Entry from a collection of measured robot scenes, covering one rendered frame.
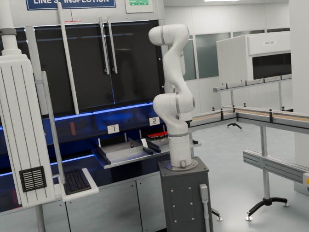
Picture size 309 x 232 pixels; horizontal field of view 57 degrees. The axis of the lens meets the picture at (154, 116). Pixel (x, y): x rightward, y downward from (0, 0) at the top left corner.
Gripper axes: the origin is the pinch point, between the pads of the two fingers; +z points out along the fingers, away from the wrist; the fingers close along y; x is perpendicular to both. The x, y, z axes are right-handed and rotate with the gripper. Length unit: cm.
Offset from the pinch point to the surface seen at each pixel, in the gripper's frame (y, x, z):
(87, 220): 72, -38, 63
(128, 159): 42.7, -0.5, 12.2
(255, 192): -108, -61, 100
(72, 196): 81, 16, 20
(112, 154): 50, -12, 10
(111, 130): 44, -38, -1
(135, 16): 12, -38, -83
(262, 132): -86, -21, 23
